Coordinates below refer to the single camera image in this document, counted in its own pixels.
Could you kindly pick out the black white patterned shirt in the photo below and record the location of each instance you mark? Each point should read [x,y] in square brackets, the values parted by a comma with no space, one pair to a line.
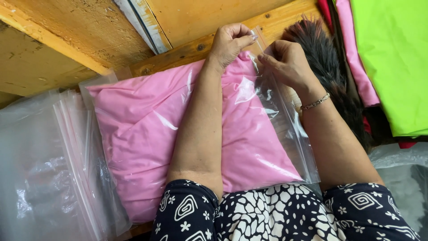
[274,214]

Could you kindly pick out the crumpled clear plastic sack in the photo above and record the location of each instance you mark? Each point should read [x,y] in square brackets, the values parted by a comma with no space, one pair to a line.
[401,174]

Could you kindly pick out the dark feather duster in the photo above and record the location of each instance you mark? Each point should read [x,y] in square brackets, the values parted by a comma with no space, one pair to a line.
[321,57]

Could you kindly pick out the person's left hand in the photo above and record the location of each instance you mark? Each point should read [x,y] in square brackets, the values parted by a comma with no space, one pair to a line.
[224,47]

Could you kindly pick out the pink fabric sheet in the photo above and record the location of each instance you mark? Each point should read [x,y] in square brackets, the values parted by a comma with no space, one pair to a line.
[357,60]

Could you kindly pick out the white edged wooden plank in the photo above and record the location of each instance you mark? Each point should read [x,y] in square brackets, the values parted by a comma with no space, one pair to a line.
[147,23]

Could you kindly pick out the clear zip bag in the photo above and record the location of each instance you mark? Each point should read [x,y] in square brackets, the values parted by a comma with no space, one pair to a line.
[287,134]

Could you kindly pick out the folded pink cloth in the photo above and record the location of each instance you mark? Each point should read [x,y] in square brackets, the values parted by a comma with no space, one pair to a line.
[140,134]

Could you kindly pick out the neon green fabric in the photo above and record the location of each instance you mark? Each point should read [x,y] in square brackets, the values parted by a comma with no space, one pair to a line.
[394,60]

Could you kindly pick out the person's right hand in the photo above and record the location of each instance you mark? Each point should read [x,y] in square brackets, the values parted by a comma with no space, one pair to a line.
[294,67]

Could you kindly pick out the red fabric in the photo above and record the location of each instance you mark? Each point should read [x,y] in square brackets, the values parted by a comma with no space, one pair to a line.
[323,10]

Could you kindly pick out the stack of empty zip bags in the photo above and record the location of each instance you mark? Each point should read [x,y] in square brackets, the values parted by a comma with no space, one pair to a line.
[50,167]

